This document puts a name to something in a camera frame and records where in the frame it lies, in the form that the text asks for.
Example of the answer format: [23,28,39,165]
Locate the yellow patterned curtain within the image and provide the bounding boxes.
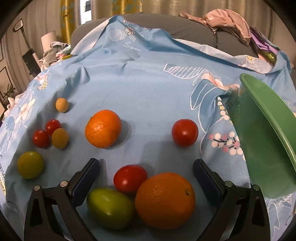
[60,0,80,44]
[111,0,126,16]

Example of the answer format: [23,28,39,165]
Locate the orange mandarin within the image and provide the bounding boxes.
[85,110,122,149]

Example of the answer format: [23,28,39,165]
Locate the green potted plant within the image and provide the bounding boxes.
[0,83,15,105]

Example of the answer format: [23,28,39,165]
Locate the black stick vacuum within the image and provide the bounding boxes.
[13,20,41,81]

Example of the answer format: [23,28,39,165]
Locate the brown longan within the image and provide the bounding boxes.
[51,128,69,149]
[55,98,69,113]

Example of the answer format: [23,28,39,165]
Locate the purple clothes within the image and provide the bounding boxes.
[250,27,280,63]

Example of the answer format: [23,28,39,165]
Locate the red cherry tomato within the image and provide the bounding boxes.
[46,119,62,137]
[32,129,50,149]

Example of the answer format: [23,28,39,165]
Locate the large round orange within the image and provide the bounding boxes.
[135,172,196,230]

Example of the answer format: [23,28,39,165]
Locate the beige curtain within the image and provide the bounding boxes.
[126,0,262,18]

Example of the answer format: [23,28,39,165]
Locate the white lamp shade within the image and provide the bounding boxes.
[41,31,57,50]

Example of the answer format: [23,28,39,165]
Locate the pink crumpled clothes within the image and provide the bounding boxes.
[179,9,251,45]

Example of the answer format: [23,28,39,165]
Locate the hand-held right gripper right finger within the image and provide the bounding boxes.
[193,159,271,241]

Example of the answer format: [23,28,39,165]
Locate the grey clothes pile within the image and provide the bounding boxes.
[38,42,71,70]

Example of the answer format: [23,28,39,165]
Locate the grey sofa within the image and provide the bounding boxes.
[70,13,259,58]

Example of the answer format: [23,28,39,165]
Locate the blue floral bed sheet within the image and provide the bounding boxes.
[0,15,294,241]

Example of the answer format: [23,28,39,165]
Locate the green jujube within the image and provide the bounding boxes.
[86,188,137,230]

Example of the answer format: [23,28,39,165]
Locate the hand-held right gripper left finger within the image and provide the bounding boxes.
[23,158,100,241]

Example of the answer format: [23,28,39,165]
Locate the yellow-green tomato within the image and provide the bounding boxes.
[17,151,45,180]

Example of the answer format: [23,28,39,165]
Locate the green plastic bowl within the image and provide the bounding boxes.
[230,73,296,200]

